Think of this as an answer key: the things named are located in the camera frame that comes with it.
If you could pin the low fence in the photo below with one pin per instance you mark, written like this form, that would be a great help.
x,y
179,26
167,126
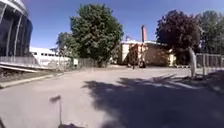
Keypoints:
x,y
87,62

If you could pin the small white sign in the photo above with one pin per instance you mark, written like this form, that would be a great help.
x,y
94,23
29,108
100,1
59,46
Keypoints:
x,y
75,62

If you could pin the small green tree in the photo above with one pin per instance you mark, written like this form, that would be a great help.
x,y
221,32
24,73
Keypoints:
x,y
65,41

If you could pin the large green tree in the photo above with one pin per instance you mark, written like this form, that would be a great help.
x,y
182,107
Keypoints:
x,y
96,30

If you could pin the round white building dark windows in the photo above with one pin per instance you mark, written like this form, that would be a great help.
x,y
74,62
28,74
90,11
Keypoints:
x,y
13,33

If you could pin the dark red tree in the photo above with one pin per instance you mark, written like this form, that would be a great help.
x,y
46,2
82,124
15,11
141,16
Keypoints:
x,y
178,30

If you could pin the robot's own part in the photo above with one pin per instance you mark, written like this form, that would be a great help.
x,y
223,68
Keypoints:
x,y
60,113

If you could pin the low white building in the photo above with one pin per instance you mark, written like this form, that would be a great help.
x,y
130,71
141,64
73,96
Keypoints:
x,y
43,55

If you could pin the asphalt path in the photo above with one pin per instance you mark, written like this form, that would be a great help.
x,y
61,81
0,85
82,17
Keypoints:
x,y
66,96

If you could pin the pale tree trunk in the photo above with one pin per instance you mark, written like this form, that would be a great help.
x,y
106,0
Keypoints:
x,y
192,63

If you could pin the yellow building with chimney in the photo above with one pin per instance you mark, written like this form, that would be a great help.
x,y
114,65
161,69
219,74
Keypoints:
x,y
153,53

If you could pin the group of green trees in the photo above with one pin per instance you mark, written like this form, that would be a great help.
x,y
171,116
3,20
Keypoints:
x,y
213,30

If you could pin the concrete kerb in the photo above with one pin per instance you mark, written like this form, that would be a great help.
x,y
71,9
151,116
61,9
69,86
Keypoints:
x,y
26,80

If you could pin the grey ramp with railing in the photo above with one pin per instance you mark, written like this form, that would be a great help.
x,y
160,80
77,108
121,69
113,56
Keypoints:
x,y
20,61

